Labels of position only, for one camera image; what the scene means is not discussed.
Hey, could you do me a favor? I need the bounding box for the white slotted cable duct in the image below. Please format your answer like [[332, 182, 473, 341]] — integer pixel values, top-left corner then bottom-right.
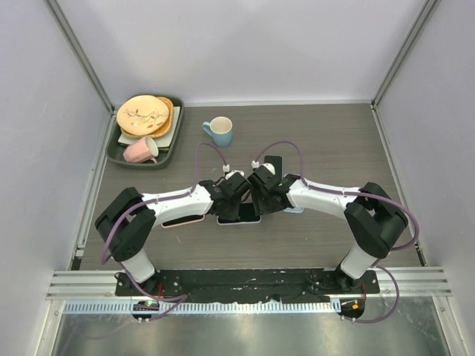
[[63, 299, 341, 315]]

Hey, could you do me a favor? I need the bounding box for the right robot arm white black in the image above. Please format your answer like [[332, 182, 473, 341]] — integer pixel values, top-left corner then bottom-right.
[[248, 161, 408, 293]]

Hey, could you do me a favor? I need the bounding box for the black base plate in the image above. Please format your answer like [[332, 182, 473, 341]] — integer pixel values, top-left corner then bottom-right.
[[114, 267, 380, 303]]

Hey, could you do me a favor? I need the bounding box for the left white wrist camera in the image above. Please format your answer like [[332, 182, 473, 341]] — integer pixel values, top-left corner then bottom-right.
[[222, 164, 245, 180]]

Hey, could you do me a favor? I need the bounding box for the blue phone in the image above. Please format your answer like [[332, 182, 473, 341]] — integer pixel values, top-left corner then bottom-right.
[[234, 202, 261, 220]]

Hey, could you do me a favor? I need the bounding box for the silver phone black screen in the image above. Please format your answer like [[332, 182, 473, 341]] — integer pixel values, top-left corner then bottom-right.
[[264, 155, 283, 177]]

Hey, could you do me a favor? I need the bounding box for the pink phone case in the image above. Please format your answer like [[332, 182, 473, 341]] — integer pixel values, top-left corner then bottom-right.
[[160, 214, 206, 228]]

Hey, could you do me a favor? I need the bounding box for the dark green phone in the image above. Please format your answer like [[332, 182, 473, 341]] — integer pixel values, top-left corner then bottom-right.
[[163, 214, 204, 226]]

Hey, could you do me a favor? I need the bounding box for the lilac phone case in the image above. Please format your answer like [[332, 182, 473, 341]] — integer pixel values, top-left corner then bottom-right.
[[217, 216, 261, 225]]

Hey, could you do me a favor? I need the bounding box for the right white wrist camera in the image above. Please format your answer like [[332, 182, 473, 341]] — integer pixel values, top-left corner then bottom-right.
[[252, 160, 275, 175]]

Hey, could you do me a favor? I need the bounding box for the pink cup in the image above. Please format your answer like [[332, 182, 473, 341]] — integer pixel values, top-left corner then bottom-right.
[[123, 136, 159, 163]]

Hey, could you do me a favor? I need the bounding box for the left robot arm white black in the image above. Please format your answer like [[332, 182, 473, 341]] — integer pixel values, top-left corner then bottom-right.
[[94, 171, 251, 296]]

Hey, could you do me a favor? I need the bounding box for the floral cream plate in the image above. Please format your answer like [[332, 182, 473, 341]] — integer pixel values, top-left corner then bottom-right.
[[116, 95, 171, 136]]

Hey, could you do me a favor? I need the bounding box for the orange rimmed plate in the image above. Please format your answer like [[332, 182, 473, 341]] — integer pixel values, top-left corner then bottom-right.
[[120, 96, 174, 139]]

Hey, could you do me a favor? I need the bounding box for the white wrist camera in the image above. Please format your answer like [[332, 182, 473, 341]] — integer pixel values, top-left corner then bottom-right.
[[252, 160, 275, 175], [222, 164, 245, 180]]

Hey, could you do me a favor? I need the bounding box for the light blue phone case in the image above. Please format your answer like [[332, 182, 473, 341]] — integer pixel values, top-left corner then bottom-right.
[[284, 208, 304, 214]]

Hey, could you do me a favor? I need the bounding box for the dark green tray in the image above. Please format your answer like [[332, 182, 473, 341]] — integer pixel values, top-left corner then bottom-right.
[[105, 96, 185, 170]]

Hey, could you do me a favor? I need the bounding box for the white square plate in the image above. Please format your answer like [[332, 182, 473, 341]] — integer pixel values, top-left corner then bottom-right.
[[117, 106, 184, 150]]

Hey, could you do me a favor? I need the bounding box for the blue ceramic mug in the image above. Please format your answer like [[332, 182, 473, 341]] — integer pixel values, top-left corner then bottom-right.
[[202, 116, 233, 148]]

